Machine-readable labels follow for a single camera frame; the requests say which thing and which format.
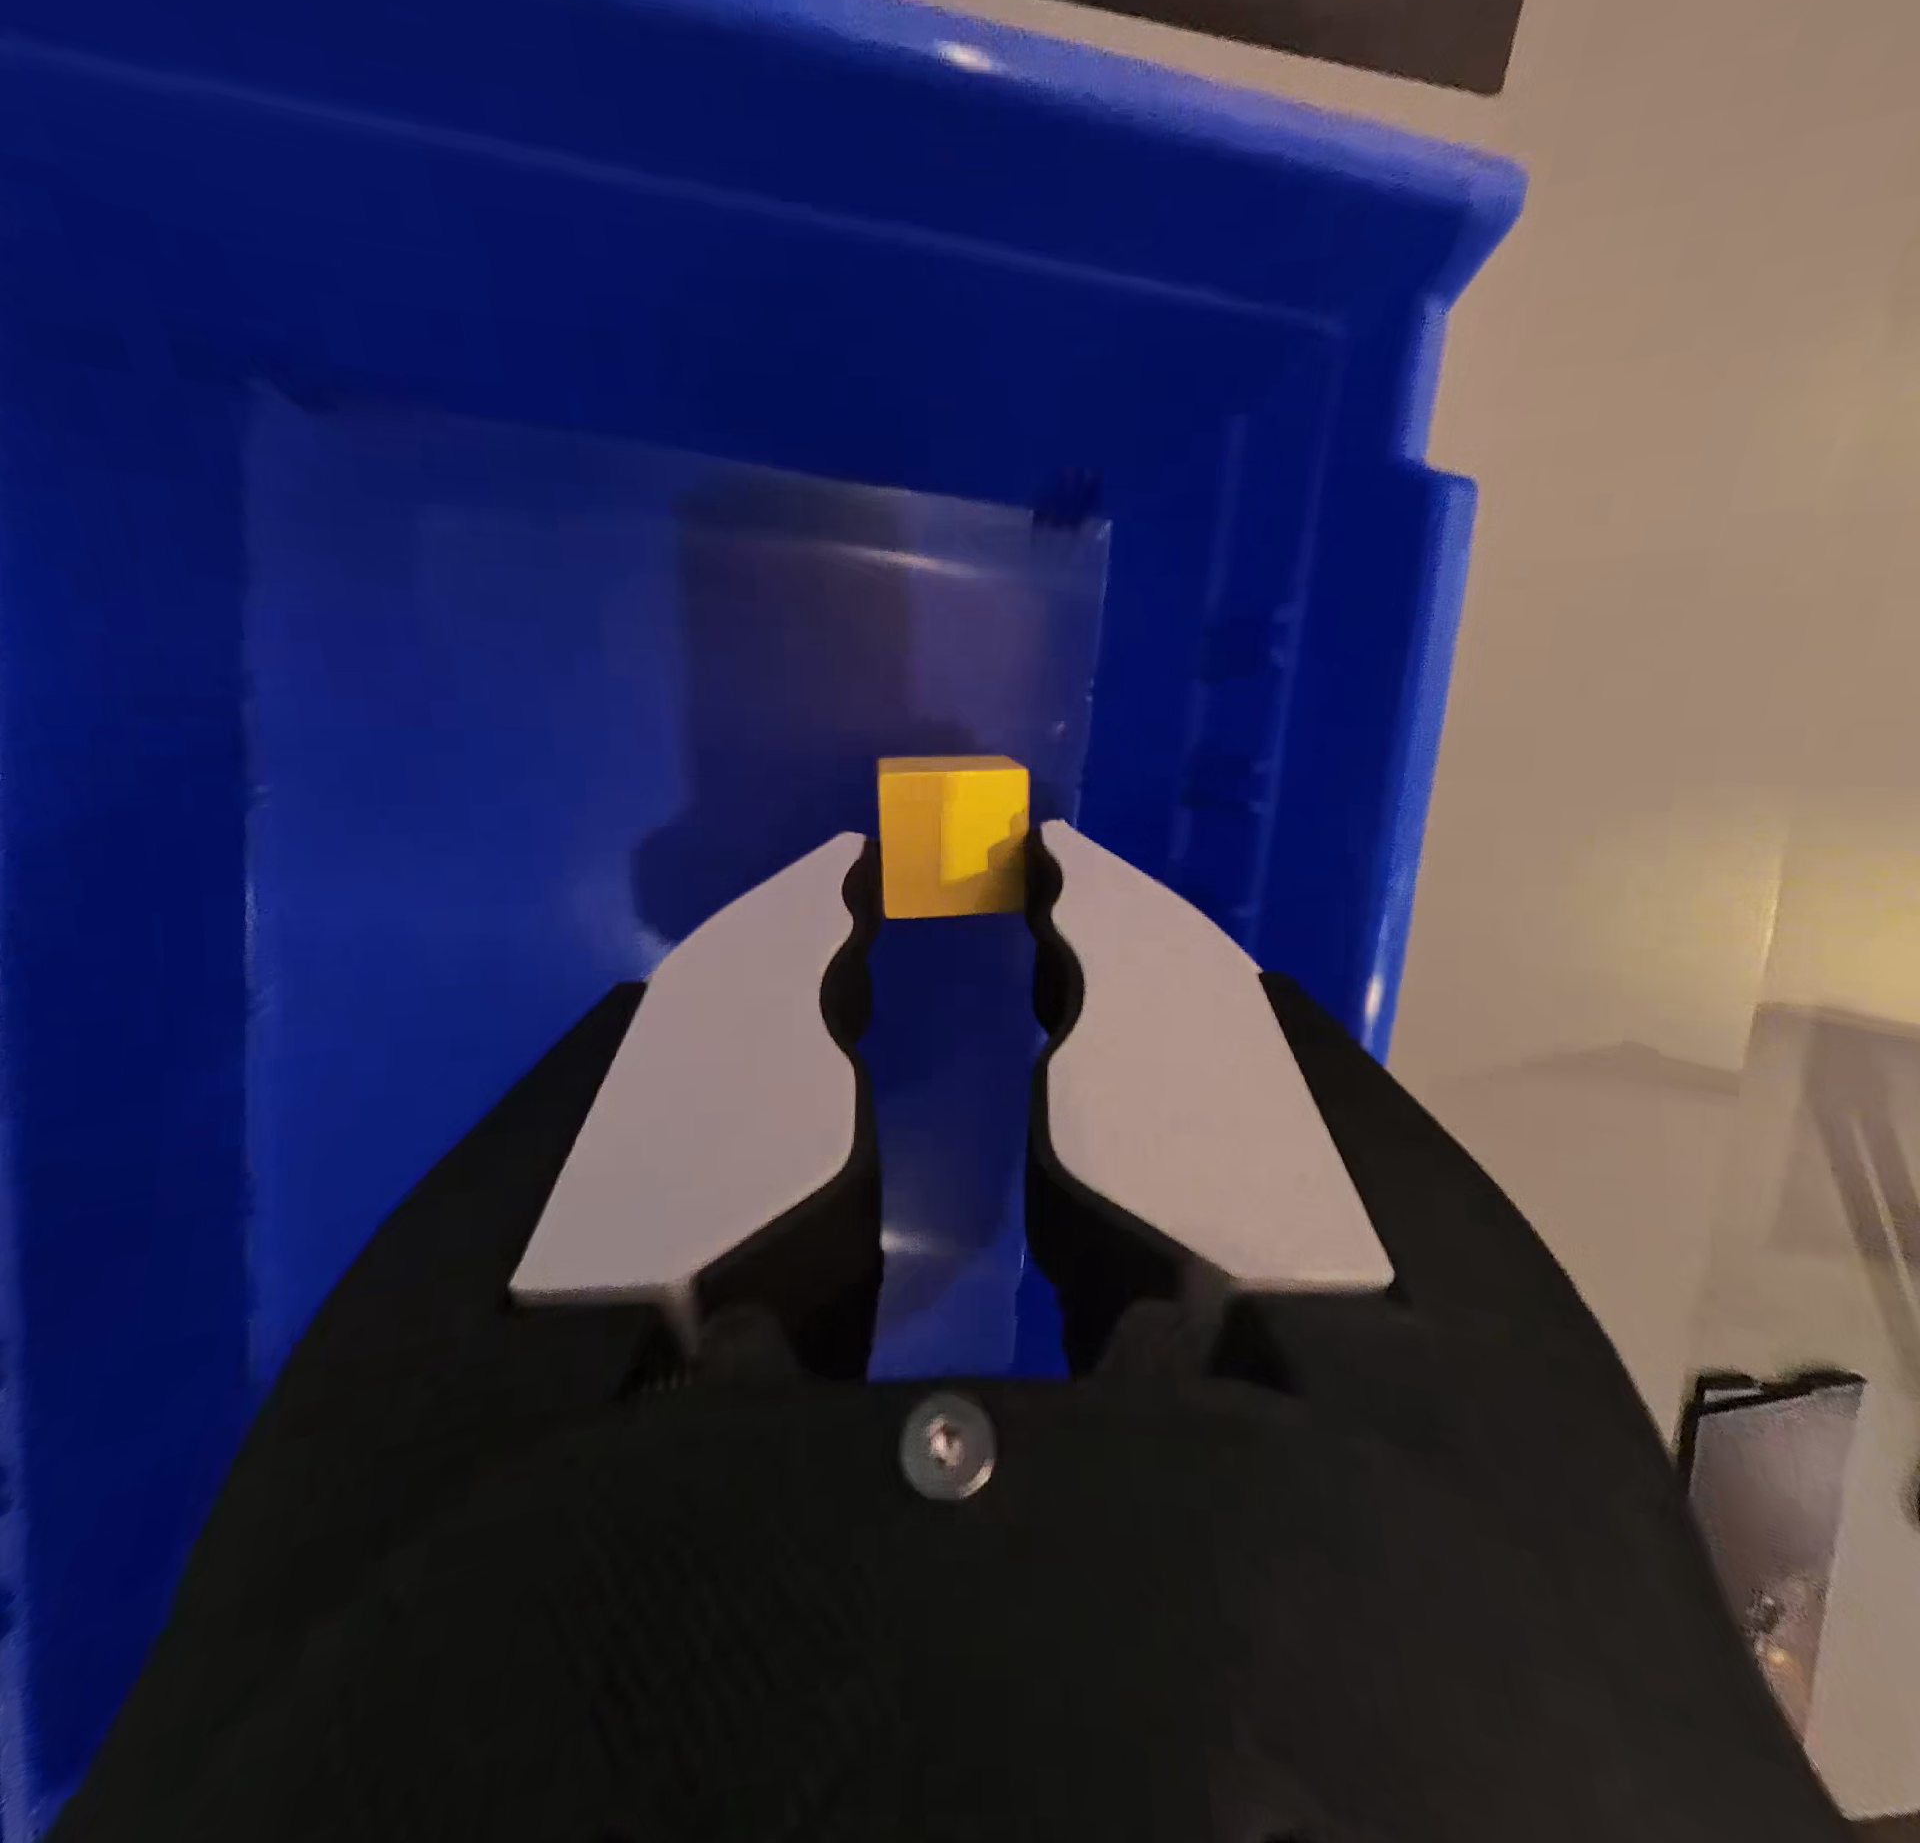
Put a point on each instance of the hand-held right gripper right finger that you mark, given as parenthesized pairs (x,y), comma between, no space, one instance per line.
(1201,1108)

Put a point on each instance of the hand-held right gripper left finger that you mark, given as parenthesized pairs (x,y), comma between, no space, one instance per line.
(706,1108)

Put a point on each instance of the yellow wooden cube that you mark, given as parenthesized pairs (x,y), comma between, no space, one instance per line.
(931,853)

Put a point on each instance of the blue plastic bin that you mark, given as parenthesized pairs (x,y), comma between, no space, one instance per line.
(601,299)

